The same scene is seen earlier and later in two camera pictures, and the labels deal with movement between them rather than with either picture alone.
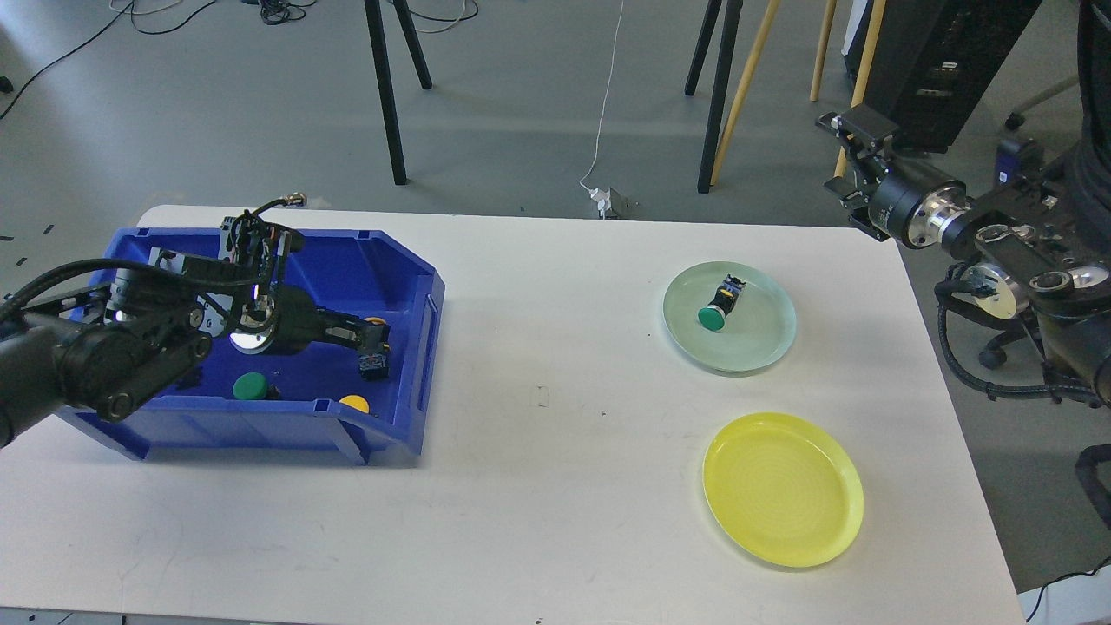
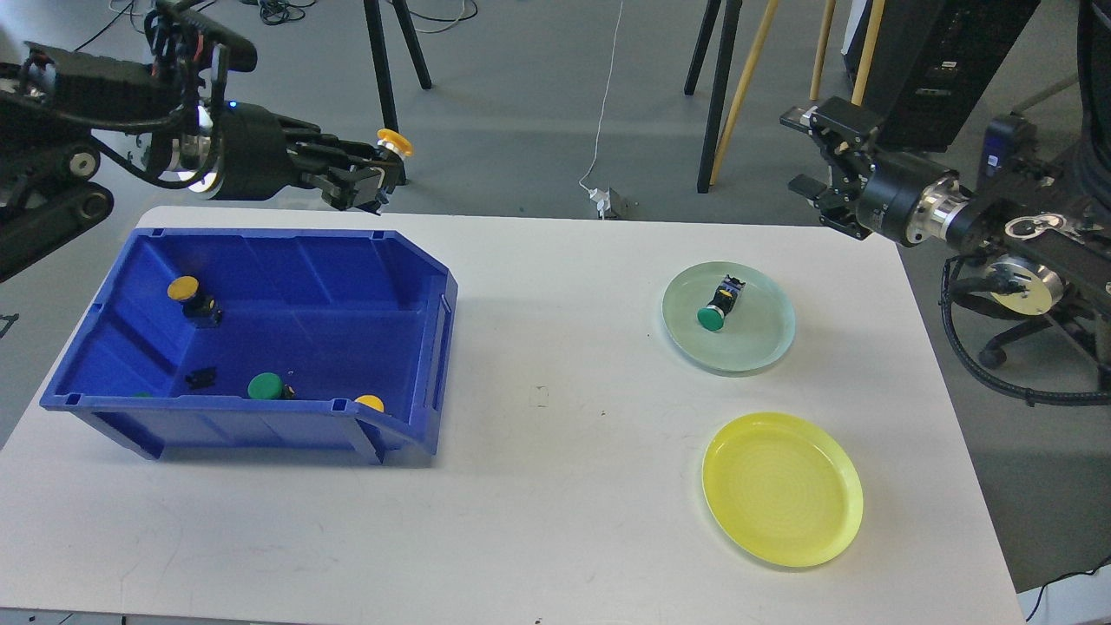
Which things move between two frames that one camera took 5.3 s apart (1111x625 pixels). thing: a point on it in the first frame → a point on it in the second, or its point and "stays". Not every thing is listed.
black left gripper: x=286 y=321 → x=256 y=159
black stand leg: x=730 y=37 stays
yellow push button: x=374 y=364 → x=395 y=141
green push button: x=713 y=316 stays
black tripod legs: x=375 y=26 stays
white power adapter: x=604 y=200 stays
